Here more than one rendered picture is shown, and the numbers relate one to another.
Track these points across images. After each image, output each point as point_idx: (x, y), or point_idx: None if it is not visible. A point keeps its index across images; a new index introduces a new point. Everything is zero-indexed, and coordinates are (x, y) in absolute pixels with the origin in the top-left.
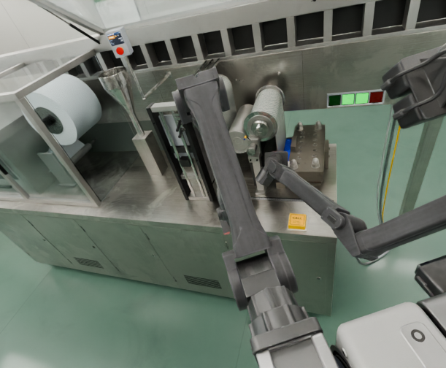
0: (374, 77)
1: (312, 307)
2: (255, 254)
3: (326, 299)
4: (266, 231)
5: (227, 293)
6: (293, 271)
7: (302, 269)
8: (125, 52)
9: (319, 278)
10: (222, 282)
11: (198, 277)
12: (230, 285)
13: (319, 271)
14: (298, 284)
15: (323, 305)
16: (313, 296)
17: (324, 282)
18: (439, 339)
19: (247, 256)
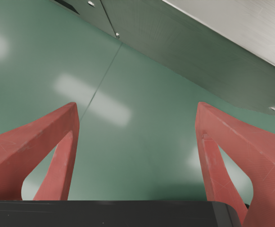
0: None
1: (219, 95)
2: (169, 32)
3: (251, 108)
4: (263, 56)
5: (89, 22)
6: (235, 83)
7: (257, 93)
8: None
9: (274, 110)
10: (80, 11)
11: None
12: (95, 20)
13: None
14: (225, 87)
15: (238, 104)
16: (234, 98)
17: None
18: None
19: (147, 24)
